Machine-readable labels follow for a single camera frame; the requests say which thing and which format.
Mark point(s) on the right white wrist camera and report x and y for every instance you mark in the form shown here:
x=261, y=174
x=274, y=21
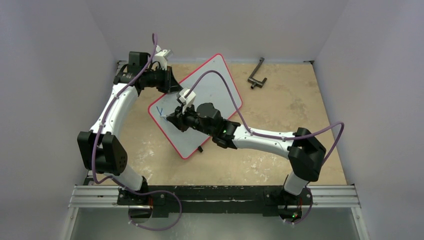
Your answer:
x=186, y=98

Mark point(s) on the red framed whiteboard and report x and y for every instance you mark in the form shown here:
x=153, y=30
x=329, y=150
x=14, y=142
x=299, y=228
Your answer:
x=210, y=89

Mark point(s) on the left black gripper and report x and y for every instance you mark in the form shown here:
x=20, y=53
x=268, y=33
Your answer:
x=170, y=85

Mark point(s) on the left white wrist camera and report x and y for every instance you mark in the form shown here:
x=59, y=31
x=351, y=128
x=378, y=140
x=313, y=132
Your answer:
x=161, y=57

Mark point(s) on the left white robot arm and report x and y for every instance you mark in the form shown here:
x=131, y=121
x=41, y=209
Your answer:
x=100, y=148

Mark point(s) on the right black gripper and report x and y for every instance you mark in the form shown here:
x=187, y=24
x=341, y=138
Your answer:
x=180, y=118

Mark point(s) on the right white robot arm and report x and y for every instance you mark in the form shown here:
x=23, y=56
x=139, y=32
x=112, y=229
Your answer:
x=301, y=148

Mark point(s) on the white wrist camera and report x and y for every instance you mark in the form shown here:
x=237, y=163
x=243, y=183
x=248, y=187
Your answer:
x=161, y=57
x=186, y=98

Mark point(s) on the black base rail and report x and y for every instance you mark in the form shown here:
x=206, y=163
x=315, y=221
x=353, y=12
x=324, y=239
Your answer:
x=266, y=200

